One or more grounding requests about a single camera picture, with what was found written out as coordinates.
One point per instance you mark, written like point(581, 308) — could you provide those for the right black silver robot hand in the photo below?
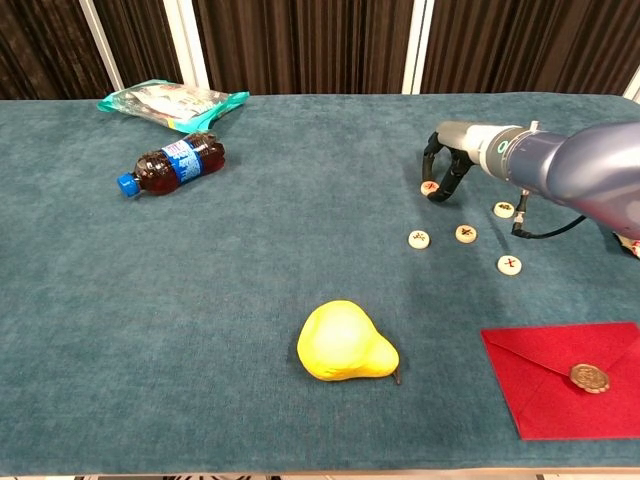
point(462, 142)

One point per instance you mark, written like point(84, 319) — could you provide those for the wooden chess piece red character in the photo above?
point(509, 265)
point(429, 188)

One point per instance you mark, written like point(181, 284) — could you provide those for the wooden chess piece black character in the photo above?
point(419, 239)
point(504, 209)
point(466, 233)

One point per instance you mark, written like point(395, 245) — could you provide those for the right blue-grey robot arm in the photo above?
point(575, 160)

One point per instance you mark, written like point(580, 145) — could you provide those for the dark brown curtain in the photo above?
point(300, 45)

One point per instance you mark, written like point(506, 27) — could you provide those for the patterned cloth pouch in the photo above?
point(631, 247)

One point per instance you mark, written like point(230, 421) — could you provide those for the yellow pear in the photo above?
point(340, 345)

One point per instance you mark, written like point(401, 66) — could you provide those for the teal table cloth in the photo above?
point(250, 275)

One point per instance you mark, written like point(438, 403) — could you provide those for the red envelope gold seal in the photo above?
point(560, 400)

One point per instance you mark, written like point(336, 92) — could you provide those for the cola bottle blue label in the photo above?
point(175, 165)

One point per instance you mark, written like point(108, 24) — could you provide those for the teal-edged snack bag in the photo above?
point(170, 107)

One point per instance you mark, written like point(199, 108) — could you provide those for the wide white frame post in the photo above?
point(634, 90)
point(187, 45)
point(418, 45)

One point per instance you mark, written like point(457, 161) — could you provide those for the thin white frame post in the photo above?
point(102, 45)

